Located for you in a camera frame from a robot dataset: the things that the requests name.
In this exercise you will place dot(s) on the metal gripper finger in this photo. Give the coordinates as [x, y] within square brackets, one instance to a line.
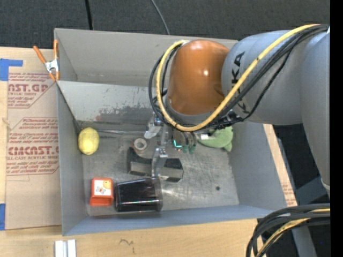
[151, 131]
[158, 162]

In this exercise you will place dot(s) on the clear tape roll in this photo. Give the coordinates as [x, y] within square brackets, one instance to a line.
[140, 145]

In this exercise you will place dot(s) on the dark clear plastic container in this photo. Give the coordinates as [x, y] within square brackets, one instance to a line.
[138, 195]

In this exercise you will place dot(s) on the grey metal bin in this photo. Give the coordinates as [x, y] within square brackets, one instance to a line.
[198, 175]

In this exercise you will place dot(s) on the green toy animal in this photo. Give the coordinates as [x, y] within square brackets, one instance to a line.
[221, 139]

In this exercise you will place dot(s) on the yellow lemon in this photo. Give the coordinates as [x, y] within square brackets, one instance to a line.
[88, 141]

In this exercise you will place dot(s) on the orange box with white label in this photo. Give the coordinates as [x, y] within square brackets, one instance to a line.
[101, 191]

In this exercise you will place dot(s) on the brown cardboard board red print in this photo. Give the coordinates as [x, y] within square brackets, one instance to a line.
[32, 186]

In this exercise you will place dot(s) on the black cylinder on white bracket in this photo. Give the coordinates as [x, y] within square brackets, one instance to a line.
[207, 136]

